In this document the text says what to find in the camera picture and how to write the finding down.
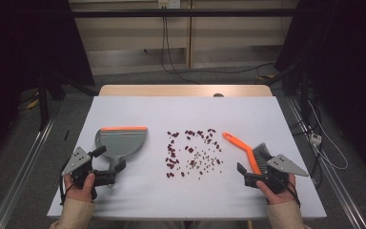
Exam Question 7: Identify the white table board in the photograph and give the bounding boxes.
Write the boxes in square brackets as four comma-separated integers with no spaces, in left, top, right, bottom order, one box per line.
[47,95,328,220]

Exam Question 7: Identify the white power adapter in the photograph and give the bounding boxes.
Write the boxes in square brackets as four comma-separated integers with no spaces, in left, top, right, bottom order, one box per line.
[309,133,323,146]

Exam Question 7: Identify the person's left hand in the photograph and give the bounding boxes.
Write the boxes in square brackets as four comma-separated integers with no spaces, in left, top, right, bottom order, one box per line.
[64,172,96,203]

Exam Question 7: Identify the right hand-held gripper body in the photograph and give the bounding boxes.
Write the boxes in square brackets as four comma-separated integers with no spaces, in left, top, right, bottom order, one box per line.
[243,154,310,195]

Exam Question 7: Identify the wooden table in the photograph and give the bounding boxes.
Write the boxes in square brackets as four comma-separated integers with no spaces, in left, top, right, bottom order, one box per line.
[98,84,274,97]

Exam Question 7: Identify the orange handled grey brush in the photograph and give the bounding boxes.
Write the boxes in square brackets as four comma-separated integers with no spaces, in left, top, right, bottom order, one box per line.
[222,132,273,176]

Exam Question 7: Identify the left hand-held gripper black cable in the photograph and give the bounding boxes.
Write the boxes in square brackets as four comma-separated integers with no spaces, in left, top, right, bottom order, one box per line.
[58,158,74,205]

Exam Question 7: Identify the hand-held gripper black cable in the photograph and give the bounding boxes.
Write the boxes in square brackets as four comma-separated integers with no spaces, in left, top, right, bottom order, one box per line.
[286,180,301,206]
[58,158,74,205]

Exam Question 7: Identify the black metal stand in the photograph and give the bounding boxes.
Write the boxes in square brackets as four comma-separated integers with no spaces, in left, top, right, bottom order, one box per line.
[35,73,51,132]

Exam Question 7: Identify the red kidney beans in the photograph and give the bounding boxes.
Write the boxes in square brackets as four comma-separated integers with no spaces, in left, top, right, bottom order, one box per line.
[165,128,224,178]

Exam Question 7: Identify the black curtain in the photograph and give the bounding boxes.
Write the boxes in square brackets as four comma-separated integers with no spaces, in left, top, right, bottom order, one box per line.
[0,0,95,160]
[274,0,366,175]

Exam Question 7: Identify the white cable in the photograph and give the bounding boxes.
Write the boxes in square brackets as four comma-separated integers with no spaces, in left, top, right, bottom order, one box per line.
[307,100,349,171]

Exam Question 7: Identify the person's right hand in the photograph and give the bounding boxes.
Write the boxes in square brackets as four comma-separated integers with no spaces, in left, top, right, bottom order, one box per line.
[255,173,298,206]

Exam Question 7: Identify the black horizontal bar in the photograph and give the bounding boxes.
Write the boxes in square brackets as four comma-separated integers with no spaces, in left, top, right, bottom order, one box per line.
[71,9,299,19]

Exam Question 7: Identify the small green beans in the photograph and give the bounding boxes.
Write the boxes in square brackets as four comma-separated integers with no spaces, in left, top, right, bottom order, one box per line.
[184,151,224,181]

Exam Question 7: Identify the white wall socket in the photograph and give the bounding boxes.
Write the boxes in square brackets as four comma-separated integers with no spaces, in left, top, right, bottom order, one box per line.
[157,0,182,10]

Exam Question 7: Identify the black hanging wall cable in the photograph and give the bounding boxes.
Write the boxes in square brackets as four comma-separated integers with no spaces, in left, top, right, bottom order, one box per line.
[160,15,202,86]

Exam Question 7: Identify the aluminium floor rail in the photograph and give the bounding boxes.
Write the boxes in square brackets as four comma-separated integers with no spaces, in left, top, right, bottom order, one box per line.
[286,96,366,229]
[0,114,59,229]

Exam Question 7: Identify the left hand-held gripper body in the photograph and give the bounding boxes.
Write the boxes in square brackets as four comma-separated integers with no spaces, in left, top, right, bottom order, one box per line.
[61,146,117,189]

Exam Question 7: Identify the right hand-held gripper black cable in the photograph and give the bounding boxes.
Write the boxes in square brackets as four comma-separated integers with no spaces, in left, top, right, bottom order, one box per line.
[286,180,301,206]

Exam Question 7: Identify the grey dustpan with orange lip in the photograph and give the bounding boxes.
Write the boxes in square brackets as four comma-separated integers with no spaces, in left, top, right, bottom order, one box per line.
[94,126,149,189]

